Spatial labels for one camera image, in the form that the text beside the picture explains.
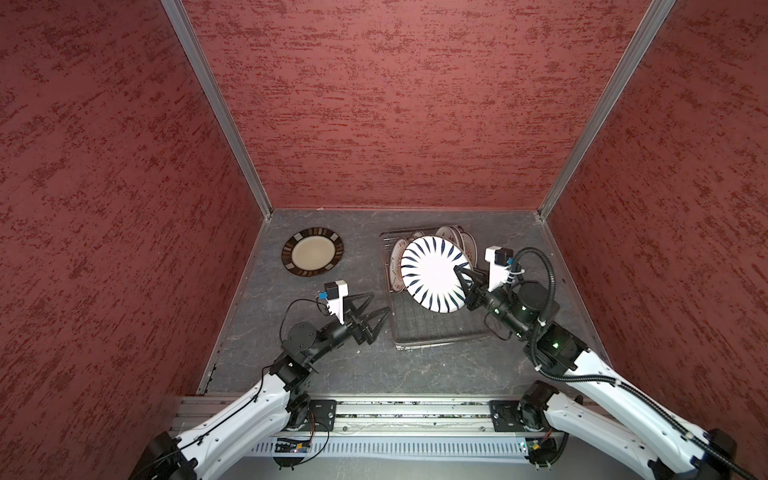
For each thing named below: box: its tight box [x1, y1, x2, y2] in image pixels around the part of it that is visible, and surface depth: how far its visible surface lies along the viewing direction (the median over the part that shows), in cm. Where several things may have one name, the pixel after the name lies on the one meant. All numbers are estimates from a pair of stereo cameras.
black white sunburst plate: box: [400, 236, 473, 314], surface depth 73 cm
